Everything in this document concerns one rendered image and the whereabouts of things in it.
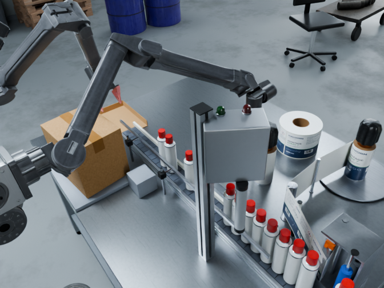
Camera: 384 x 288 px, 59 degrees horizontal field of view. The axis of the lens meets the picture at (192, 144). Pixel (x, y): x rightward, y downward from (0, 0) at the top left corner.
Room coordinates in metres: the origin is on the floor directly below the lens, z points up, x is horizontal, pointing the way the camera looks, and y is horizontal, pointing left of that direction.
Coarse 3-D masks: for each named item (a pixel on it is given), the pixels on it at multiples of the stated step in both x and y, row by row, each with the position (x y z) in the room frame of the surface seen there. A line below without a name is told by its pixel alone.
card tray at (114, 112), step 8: (120, 104) 1.87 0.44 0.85; (104, 112) 1.81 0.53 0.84; (112, 112) 1.81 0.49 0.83; (120, 112) 1.81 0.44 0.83; (128, 112) 1.80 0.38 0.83; (136, 112) 1.74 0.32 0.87; (112, 120) 1.72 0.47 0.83; (128, 120) 1.71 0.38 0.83; (136, 120) 1.71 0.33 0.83; (144, 120) 1.67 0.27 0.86
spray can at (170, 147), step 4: (168, 136) 1.19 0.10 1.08; (172, 136) 1.19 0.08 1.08; (168, 140) 1.18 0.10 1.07; (172, 140) 1.19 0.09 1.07; (164, 144) 1.19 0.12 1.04; (168, 144) 1.18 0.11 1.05; (172, 144) 1.18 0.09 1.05; (168, 148) 1.17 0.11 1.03; (172, 148) 1.17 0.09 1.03; (168, 152) 1.17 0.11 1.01; (172, 152) 1.17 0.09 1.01; (176, 152) 1.20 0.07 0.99; (168, 156) 1.17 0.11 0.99; (172, 156) 1.17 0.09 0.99; (176, 156) 1.19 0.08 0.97; (168, 160) 1.18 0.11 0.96; (172, 160) 1.17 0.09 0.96; (176, 160) 1.19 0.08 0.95; (172, 164) 1.17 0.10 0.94; (176, 164) 1.18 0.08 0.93; (168, 168) 1.18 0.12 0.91; (176, 168) 1.18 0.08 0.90; (172, 172) 1.17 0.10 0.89
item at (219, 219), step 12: (156, 156) 1.31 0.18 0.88; (180, 168) 1.21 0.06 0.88; (180, 180) 1.12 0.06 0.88; (192, 192) 1.04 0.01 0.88; (216, 204) 0.97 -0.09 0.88; (216, 216) 0.90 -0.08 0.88; (228, 228) 0.84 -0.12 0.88; (240, 240) 0.78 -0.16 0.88; (252, 252) 0.72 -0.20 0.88; (264, 264) 0.67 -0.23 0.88; (276, 276) 0.62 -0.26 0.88
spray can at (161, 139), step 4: (160, 132) 1.23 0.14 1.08; (164, 132) 1.23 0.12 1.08; (160, 136) 1.23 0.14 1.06; (164, 136) 1.23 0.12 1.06; (160, 140) 1.22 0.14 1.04; (164, 140) 1.22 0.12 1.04; (160, 144) 1.22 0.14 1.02; (160, 148) 1.22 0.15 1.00; (164, 148) 1.22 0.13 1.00; (160, 152) 1.22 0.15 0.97; (164, 152) 1.22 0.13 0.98; (164, 156) 1.22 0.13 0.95; (160, 160) 1.23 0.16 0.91; (164, 164) 1.22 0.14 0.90
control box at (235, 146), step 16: (240, 112) 0.76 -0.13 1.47; (256, 112) 0.76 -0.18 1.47; (208, 128) 0.70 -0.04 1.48; (224, 128) 0.70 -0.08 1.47; (240, 128) 0.69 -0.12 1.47; (256, 128) 0.69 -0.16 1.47; (208, 144) 0.69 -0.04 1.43; (224, 144) 0.69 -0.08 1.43; (240, 144) 0.69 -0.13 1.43; (256, 144) 0.69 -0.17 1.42; (208, 160) 0.69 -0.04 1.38; (224, 160) 0.69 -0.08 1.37; (240, 160) 0.69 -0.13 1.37; (256, 160) 0.69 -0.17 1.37; (208, 176) 0.69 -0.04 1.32; (224, 176) 0.69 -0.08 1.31; (240, 176) 0.69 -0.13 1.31; (256, 176) 0.69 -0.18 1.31
